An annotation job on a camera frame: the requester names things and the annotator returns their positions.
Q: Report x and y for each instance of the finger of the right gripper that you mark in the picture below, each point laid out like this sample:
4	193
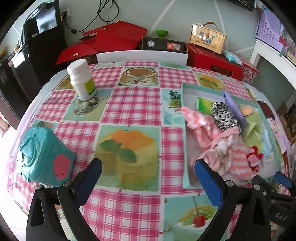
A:
283	180

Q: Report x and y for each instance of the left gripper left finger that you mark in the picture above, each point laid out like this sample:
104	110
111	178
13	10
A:
43	222

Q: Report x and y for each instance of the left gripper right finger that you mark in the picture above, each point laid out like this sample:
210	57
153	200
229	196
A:
253	222

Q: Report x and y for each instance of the light blue face mask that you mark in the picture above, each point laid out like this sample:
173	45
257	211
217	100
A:
268	155

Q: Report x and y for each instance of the pink white zigzag towel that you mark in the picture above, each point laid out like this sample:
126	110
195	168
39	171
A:
205	131

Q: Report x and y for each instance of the light green cloth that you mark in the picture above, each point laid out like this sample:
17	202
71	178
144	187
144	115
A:
253	130

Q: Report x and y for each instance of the purple cartoon snack pouch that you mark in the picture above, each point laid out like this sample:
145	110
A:
235	110

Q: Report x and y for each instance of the pink floral cloth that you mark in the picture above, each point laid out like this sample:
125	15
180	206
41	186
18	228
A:
217	156

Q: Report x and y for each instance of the beige plush toy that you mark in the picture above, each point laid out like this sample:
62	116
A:
246	110

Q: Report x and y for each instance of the leopard print cloth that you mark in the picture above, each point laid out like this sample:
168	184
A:
223	117

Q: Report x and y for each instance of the green tissue pack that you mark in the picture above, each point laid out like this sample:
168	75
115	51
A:
204	105

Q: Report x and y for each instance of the teal plastic toy box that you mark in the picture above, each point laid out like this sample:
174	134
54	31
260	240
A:
43	158

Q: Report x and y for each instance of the white tray with teal rim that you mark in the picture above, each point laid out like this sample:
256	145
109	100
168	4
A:
189	95

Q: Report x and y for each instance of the red patterned storage basket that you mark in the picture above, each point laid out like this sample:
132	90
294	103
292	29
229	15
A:
249	71

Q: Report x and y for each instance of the white shelf unit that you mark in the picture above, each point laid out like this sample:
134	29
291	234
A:
281	63

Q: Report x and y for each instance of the blue wet wipes pack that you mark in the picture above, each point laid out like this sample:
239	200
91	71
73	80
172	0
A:
233	58

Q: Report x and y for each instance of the checkered cake-print tablecloth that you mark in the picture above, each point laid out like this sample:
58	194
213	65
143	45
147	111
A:
134	125

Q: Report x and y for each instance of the purple perforated basket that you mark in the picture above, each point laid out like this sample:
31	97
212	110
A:
270	30

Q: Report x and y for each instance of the red carton box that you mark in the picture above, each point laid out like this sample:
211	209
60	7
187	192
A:
205	59

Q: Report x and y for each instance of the white plastic medicine bottle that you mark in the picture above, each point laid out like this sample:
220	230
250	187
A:
81	79

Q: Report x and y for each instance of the yellow cartoon gift box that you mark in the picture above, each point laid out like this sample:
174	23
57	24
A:
208	36

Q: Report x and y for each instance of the black cabinet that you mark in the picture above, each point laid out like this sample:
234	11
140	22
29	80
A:
35	62

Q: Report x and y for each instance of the flat red gift box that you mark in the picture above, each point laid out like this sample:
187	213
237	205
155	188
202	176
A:
82	49

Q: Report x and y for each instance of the black box with gauge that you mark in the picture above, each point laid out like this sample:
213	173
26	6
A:
157	44

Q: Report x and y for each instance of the green dumbbell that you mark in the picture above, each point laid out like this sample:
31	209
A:
162	33

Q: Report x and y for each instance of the large red gift bag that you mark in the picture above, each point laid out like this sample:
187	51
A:
119	36

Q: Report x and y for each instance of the black monitor screen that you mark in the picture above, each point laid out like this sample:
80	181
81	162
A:
44	17

